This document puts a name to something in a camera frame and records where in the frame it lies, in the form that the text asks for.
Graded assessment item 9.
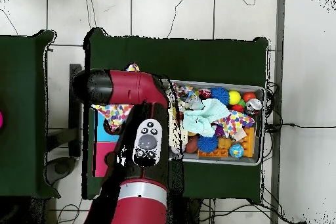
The blue globe ball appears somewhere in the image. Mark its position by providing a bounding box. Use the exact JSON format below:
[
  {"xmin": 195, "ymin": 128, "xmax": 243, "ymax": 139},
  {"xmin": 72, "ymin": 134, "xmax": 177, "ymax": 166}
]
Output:
[{"xmin": 228, "ymin": 143, "xmax": 245, "ymax": 158}]

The polka dot cloth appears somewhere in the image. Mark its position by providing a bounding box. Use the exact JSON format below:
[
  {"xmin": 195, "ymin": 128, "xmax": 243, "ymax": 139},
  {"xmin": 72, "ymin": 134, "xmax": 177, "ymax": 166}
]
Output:
[
  {"xmin": 91, "ymin": 62, "xmax": 140, "ymax": 133},
  {"xmin": 214, "ymin": 110, "xmax": 256, "ymax": 141}
]

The mint waffle cloth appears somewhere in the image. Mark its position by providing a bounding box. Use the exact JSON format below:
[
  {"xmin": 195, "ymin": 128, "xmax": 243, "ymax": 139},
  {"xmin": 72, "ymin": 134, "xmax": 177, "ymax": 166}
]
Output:
[{"xmin": 182, "ymin": 98, "xmax": 232, "ymax": 138}]

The blue spiky ball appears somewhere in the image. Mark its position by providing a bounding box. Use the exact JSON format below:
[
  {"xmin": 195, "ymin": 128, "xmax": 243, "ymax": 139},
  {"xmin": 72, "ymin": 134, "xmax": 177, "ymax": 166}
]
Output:
[{"xmin": 210, "ymin": 87, "xmax": 231, "ymax": 105}]

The grey rounded base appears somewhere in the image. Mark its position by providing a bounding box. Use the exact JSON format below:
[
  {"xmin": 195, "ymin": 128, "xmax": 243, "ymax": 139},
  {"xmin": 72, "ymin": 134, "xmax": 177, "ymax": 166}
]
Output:
[{"xmin": 45, "ymin": 156, "xmax": 79, "ymax": 185}]

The black power cable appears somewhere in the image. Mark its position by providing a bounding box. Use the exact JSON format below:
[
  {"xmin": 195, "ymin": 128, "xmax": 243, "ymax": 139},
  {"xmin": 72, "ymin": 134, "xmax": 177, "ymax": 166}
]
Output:
[{"xmin": 264, "ymin": 122, "xmax": 336, "ymax": 133}]

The orange building block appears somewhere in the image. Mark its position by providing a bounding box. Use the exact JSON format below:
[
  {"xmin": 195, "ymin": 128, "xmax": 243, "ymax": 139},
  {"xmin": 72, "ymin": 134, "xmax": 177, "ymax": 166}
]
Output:
[{"xmin": 240, "ymin": 127, "xmax": 256, "ymax": 158}]

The wooden box with three holes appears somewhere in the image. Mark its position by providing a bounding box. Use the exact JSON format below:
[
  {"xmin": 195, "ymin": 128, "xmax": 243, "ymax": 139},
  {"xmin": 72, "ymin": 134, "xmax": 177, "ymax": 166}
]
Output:
[{"xmin": 93, "ymin": 108, "xmax": 121, "ymax": 178}]

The silver can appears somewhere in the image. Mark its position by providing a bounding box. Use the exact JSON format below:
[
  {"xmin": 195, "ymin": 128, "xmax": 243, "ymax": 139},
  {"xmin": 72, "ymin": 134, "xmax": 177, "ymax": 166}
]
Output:
[{"xmin": 245, "ymin": 98, "xmax": 263, "ymax": 116}]

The dark green table cloth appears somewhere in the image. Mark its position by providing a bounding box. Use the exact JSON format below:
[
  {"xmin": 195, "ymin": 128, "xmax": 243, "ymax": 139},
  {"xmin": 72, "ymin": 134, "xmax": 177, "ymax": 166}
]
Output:
[
  {"xmin": 82, "ymin": 27, "xmax": 270, "ymax": 205},
  {"xmin": 0, "ymin": 30, "xmax": 62, "ymax": 199}
]

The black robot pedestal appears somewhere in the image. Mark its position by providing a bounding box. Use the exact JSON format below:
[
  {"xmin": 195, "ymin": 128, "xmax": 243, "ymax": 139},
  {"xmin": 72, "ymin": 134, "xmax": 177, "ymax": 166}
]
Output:
[{"xmin": 167, "ymin": 196, "xmax": 211, "ymax": 224}]

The yellow ball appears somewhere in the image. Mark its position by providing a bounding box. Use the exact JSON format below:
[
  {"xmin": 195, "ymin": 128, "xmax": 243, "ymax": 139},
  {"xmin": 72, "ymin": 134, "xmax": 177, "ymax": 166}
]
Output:
[{"xmin": 228, "ymin": 90, "xmax": 242, "ymax": 106}]

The wire mesh bin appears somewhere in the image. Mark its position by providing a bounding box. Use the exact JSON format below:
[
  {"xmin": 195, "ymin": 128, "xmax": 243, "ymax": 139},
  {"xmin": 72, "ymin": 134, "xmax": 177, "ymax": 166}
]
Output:
[{"xmin": 162, "ymin": 78, "xmax": 266, "ymax": 166}]

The orange ball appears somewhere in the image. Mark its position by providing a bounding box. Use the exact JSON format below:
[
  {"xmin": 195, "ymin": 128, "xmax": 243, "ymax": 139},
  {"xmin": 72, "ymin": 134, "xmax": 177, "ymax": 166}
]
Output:
[{"xmin": 242, "ymin": 91, "xmax": 257, "ymax": 103}]

